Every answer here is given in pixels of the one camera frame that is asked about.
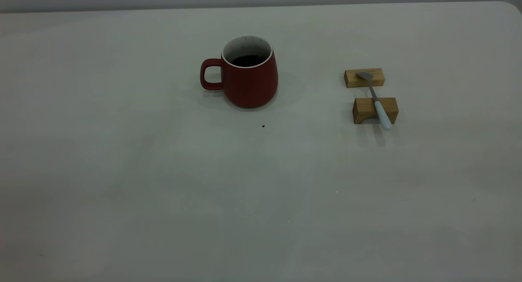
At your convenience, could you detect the red ceramic mug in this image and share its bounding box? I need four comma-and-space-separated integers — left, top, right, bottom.
200, 35, 279, 109

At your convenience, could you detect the spoon with white handle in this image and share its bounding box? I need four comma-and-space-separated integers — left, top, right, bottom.
356, 71, 393, 131

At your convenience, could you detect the arched wooden block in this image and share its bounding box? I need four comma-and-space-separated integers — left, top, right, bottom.
352, 97, 399, 125

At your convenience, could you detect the flat rectangular wooden block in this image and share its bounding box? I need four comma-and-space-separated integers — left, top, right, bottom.
344, 68, 385, 88

